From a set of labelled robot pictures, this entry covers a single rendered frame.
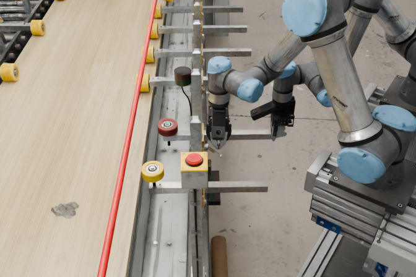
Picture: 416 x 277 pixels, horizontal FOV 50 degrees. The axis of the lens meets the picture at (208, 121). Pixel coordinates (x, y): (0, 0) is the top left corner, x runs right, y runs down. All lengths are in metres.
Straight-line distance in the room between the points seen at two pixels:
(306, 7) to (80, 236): 0.93
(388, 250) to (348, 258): 0.90
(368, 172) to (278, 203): 1.54
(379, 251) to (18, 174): 1.20
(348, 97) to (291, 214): 1.59
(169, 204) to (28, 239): 0.61
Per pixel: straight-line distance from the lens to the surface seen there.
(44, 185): 1.63
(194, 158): 1.14
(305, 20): 1.09
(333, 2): 1.11
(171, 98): 2.42
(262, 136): 1.81
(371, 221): 1.51
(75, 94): 2.04
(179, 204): 1.85
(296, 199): 2.75
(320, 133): 3.24
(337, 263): 2.25
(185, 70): 1.58
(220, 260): 2.34
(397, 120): 1.29
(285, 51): 1.37
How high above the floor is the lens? 2.01
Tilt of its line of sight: 38 degrees down
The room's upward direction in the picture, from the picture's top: straight up
